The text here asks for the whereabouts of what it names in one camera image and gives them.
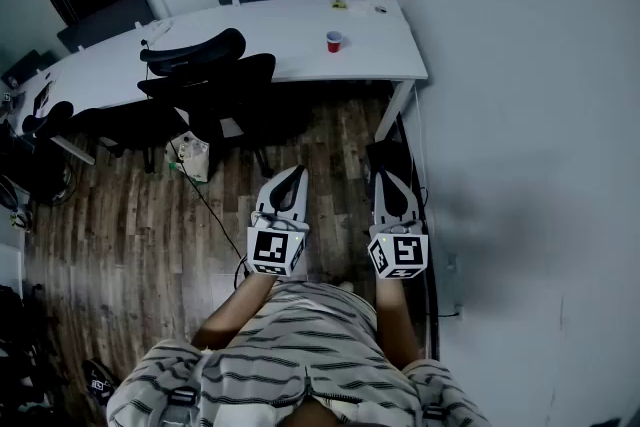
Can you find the white desk leg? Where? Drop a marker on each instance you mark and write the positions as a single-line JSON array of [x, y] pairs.
[[392, 112]]

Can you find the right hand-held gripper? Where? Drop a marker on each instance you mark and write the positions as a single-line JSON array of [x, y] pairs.
[[407, 252]]

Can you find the person's right forearm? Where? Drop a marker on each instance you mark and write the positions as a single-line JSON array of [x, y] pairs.
[[395, 325]]

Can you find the black office chair with headrest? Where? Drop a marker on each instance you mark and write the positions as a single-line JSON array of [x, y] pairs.
[[210, 85]]

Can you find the black skirting board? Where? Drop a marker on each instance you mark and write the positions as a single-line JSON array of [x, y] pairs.
[[430, 265]]

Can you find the person's left forearm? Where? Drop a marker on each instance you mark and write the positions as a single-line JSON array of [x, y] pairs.
[[235, 310]]

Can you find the red plastic cup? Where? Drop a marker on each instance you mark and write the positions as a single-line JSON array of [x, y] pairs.
[[334, 42]]

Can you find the white plastic bag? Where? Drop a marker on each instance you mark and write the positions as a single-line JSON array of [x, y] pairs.
[[190, 157]]

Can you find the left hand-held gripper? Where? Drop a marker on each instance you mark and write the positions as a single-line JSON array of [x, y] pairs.
[[270, 247]]

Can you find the yellow sticker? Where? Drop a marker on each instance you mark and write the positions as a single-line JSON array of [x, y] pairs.
[[339, 4]]

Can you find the white wall socket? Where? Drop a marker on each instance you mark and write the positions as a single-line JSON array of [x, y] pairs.
[[455, 312], [451, 262]]

